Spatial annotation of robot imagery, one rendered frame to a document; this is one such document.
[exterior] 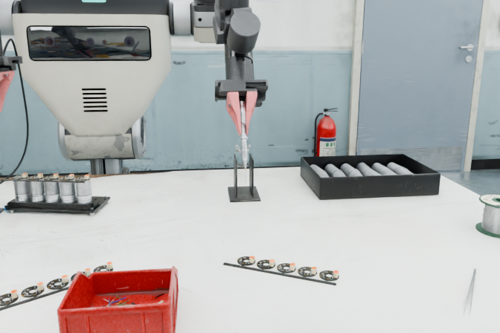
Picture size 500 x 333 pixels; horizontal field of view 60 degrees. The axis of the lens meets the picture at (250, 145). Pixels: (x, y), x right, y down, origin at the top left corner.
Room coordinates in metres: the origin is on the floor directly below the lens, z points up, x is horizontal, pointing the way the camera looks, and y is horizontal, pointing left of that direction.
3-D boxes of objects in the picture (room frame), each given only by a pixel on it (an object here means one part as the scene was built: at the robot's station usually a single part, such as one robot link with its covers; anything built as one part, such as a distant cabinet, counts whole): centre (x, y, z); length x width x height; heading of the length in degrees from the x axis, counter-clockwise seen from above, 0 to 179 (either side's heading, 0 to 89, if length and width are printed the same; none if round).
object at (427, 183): (0.87, -0.24, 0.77); 0.24 x 0.16 x 0.04; 97
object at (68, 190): (0.72, 0.32, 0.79); 0.02 x 0.02 x 0.05
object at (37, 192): (0.73, 0.37, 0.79); 0.02 x 0.02 x 0.05
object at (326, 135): (3.32, -0.59, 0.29); 0.16 x 0.15 x 0.55; 97
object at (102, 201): (0.74, 0.34, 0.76); 0.16 x 0.07 x 0.01; 85
